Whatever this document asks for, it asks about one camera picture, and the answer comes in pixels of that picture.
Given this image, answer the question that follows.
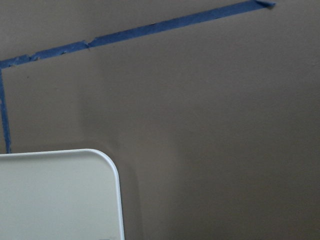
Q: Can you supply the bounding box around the cream rabbit tray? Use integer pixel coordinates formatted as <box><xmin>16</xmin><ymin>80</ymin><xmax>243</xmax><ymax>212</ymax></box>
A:
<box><xmin>0</xmin><ymin>149</ymin><xmax>125</xmax><ymax>240</ymax></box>

